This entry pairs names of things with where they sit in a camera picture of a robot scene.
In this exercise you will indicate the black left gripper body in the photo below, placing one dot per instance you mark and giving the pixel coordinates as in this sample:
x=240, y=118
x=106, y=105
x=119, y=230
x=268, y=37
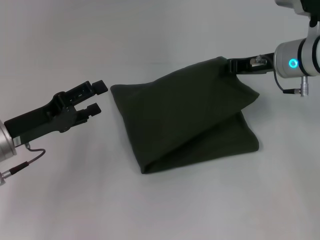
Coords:
x=45, y=122

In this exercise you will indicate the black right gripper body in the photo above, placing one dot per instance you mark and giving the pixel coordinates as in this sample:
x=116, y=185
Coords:
x=265, y=63

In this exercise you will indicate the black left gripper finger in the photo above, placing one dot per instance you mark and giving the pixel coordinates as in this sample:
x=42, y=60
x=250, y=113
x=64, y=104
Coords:
x=85, y=88
x=90, y=111

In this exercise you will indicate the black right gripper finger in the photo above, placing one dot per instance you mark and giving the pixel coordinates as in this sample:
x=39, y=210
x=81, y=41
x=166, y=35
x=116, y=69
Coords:
x=240, y=70
x=235, y=62

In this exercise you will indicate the dark green FREE print t-shirt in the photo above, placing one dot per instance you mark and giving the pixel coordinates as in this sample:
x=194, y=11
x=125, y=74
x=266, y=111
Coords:
x=187, y=120

